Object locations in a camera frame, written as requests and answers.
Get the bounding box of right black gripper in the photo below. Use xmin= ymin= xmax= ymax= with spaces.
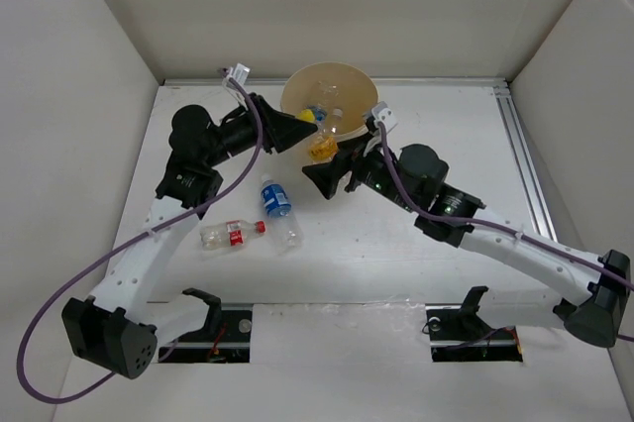
xmin=302 ymin=131 xmax=419 ymax=213

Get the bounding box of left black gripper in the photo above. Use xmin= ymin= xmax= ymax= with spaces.
xmin=203 ymin=92 xmax=316 ymax=168

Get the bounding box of yellow cap orange label bottle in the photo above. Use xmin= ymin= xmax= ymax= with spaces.
xmin=297 ymin=108 xmax=338 ymax=163

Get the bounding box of small blue label bottle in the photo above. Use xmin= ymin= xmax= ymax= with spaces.
xmin=308 ymin=105 xmax=328 ymax=124

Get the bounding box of clear plastic bottle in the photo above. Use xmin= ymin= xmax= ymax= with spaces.
xmin=321 ymin=108 xmax=344 ymax=139

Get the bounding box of beige capybara paper bin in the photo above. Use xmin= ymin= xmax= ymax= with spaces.
xmin=280 ymin=62 xmax=378 ymax=164

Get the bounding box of large blue label bottle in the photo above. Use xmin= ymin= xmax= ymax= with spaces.
xmin=261 ymin=174 xmax=303 ymax=254

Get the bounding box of red label cola bottle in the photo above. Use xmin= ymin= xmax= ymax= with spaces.
xmin=199 ymin=220 xmax=266 ymax=250

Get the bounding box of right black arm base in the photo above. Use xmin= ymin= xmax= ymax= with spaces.
xmin=421 ymin=305 xmax=523 ymax=363

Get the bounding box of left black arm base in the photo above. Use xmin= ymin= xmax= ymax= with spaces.
xmin=158 ymin=306 xmax=253 ymax=365

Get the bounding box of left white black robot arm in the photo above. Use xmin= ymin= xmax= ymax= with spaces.
xmin=61 ymin=93 xmax=317 ymax=379

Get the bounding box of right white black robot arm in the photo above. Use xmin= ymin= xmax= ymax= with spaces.
xmin=302 ymin=135 xmax=633 ymax=350

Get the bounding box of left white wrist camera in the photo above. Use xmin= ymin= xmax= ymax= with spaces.
xmin=219 ymin=62 xmax=251 ymax=93

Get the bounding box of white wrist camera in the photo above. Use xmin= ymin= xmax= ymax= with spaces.
xmin=219 ymin=62 xmax=251 ymax=93
xmin=364 ymin=101 xmax=398 ymax=135

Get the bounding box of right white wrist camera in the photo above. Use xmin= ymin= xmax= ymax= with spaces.
xmin=364 ymin=101 xmax=398 ymax=135

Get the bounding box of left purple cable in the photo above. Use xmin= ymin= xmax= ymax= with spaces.
xmin=17 ymin=67 xmax=266 ymax=403

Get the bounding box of purple cable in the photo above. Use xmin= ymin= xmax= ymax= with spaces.
xmin=17 ymin=67 xmax=266 ymax=403
xmin=373 ymin=122 xmax=634 ymax=344

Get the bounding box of aluminium rail frame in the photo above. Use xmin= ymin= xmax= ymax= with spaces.
xmin=162 ymin=75 xmax=571 ymax=294

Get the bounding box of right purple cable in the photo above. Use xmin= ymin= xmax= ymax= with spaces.
xmin=373 ymin=122 xmax=634 ymax=344

